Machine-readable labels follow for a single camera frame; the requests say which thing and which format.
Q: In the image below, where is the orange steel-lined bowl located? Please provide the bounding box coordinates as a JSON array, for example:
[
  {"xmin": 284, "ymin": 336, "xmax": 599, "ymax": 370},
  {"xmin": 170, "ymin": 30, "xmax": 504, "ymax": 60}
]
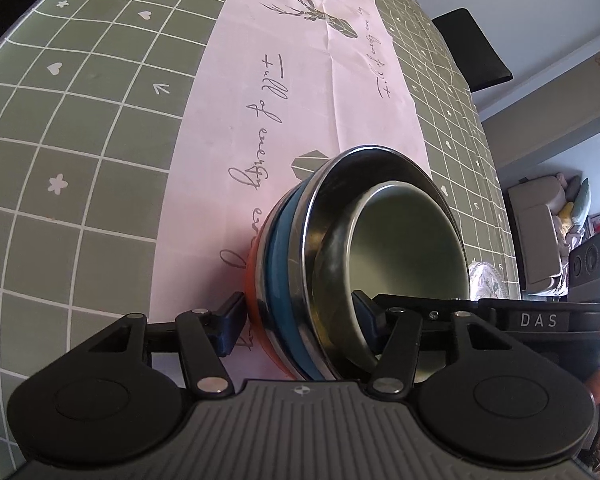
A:
[{"xmin": 243, "ymin": 180, "xmax": 311, "ymax": 381}]

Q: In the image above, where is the pink printed table runner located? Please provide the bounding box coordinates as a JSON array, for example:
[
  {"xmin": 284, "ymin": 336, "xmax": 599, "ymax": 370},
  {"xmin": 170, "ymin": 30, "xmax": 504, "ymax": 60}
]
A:
[{"xmin": 145, "ymin": 0, "xmax": 428, "ymax": 376}]

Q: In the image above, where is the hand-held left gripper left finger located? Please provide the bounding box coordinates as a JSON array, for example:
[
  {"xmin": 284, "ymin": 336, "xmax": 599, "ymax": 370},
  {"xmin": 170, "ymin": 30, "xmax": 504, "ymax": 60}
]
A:
[{"xmin": 70, "ymin": 291, "xmax": 247, "ymax": 396}]

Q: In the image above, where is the pale green bowl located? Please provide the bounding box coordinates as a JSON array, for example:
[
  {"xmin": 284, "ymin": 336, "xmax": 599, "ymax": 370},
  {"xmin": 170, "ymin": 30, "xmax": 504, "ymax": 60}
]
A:
[{"xmin": 316, "ymin": 181, "xmax": 472, "ymax": 376}]

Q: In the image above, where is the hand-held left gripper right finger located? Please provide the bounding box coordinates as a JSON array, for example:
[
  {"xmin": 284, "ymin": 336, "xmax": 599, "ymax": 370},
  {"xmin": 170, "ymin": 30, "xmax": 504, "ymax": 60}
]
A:
[{"xmin": 351, "ymin": 290, "xmax": 518, "ymax": 396}]

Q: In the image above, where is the black padded chair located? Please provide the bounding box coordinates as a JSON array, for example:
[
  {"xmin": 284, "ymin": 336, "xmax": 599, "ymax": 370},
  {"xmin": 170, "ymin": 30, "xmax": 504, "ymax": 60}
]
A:
[{"xmin": 431, "ymin": 8, "xmax": 514, "ymax": 93}]

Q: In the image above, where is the black speaker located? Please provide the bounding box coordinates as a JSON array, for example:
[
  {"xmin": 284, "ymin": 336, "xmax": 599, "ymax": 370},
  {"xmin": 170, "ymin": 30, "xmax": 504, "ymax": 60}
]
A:
[{"xmin": 567, "ymin": 224, "xmax": 600, "ymax": 306}]

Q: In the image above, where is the blue steel-lined bowl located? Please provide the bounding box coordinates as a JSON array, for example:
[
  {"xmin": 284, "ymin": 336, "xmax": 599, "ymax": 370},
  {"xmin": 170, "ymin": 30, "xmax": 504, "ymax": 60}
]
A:
[{"xmin": 264, "ymin": 145, "xmax": 471, "ymax": 381}]

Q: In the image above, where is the green checked tablecloth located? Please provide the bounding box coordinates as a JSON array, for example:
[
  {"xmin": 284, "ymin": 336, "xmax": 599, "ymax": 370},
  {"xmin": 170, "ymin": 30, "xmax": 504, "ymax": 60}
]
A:
[{"xmin": 0, "ymin": 0, "xmax": 523, "ymax": 466}]

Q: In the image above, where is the clear glass flowered plate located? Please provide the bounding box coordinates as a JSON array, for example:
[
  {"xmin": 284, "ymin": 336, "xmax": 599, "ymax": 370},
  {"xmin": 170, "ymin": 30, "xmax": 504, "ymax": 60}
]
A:
[{"xmin": 467, "ymin": 259, "xmax": 507, "ymax": 306}]

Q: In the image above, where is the grey sofa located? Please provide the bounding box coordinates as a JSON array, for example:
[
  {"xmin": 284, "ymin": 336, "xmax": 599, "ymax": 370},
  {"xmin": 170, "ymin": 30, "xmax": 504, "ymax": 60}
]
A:
[{"xmin": 507, "ymin": 175, "xmax": 573, "ymax": 297}]

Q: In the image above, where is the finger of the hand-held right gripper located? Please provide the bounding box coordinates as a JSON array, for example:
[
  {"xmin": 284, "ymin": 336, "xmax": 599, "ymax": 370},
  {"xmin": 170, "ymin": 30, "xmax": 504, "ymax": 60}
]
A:
[{"xmin": 372, "ymin": 293, "xmax": 483, "ymax": 323}]

